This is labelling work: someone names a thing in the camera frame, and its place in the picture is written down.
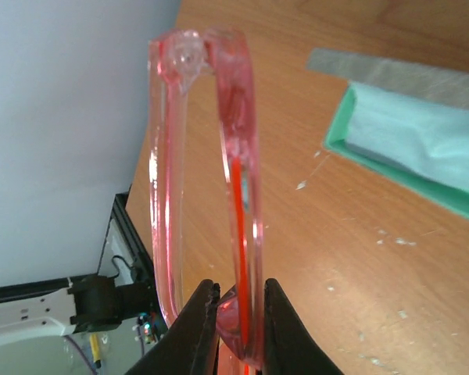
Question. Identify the light blue cleaning cloth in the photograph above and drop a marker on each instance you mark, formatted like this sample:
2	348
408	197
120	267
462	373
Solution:
424	138

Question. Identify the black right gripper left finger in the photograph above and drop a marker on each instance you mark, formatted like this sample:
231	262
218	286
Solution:
190	346

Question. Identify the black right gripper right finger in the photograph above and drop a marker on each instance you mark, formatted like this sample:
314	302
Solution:
288	346

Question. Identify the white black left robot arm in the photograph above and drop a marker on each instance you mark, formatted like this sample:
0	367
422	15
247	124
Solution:
61	307

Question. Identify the grey glasses case green lining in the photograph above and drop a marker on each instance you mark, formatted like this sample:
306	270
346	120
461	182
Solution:
430	83

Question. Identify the pink transparent sunglasses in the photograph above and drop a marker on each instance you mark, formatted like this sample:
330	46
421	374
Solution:
176	59

